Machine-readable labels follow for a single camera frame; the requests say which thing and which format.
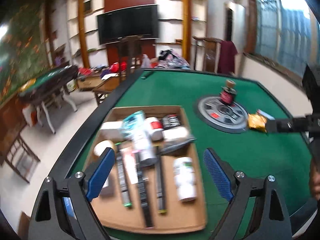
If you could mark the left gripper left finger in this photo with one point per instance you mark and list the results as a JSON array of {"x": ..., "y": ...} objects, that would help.
[{"x": 97, "y": 173}]

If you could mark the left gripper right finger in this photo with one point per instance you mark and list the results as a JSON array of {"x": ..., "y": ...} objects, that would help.
[{"x": 221, "y": 173}]

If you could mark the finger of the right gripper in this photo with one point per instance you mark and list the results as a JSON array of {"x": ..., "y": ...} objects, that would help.
[{"x": 287, "y": 125}]

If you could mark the black marker green cap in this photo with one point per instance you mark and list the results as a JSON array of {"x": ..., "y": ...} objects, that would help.
[{"x": 124, "y": 190}]

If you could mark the yellow round tin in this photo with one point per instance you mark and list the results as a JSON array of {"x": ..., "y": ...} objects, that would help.
[{"x": 101, "y": 146}]

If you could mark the yellow snack packet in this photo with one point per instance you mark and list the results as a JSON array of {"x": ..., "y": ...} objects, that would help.
[{"x": 257, "y": 122}]

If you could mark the white pill bottle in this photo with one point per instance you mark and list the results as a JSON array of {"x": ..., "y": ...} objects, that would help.
[{"x": 185, "y": 179}]

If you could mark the white bottle blue label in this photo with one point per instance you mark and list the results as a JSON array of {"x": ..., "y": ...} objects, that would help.
[{"x": 143, "y": 146}]

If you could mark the black marker yellow cap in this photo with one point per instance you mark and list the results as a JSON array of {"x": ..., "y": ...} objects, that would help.
[{"x": 160, "y": 184}]

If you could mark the black snack packet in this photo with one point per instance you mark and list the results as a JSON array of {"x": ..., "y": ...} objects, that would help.
[{"x": 170, "y": 121}]

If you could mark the white bottle red label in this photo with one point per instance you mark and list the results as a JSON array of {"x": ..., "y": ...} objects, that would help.
[{"x": 154, "y": 128}]

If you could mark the white charger cube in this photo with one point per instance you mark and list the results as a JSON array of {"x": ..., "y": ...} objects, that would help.
[{"x": 112, "y": 130}]

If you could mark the person right hand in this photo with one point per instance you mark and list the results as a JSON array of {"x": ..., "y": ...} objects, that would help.
[{"x": 314, "y": 180}]

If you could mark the long white medicine box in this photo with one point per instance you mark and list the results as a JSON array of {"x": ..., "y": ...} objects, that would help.
[{"x": 265, "y": 115}]

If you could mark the round table centre console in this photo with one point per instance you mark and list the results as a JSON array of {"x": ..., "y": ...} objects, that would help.
[{"x": 224, "y": 118}]

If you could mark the cardboard tray box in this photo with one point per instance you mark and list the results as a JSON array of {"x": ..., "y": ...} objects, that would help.
[{"x": 181, "y": 217}]

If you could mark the maroon cloth on chair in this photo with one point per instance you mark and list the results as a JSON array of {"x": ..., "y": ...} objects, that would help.
[{"x": 226, "y": 64}]

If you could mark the white standing air conditioner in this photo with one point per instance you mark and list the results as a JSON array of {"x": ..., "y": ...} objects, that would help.
[{"x": 235, "y": 24}]

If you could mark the dark side table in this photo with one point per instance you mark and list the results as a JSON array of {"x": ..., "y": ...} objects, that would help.
[{"x": 50, "y": 84}]

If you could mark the wooden chair with cloth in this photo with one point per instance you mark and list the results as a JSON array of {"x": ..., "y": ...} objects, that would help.
[{"x": 211, "y": 53}]

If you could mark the pile of clothes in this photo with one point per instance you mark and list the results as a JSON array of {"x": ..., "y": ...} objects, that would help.
[{"x": 169, "y": 59}]

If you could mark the wooden chair near television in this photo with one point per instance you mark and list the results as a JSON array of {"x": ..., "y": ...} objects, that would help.
[{"x": 129, "y": 48}]

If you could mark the black television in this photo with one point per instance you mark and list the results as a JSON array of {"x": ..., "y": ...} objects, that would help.
[{"x": 141, "y": 20}]

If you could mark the flower wall painting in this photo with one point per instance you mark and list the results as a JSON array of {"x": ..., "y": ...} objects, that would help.
[{"x": 23, "y": 52}]

